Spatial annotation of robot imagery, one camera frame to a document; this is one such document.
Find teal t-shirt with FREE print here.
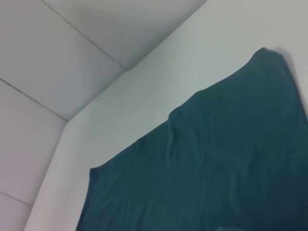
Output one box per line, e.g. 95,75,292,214
76,47,308,231

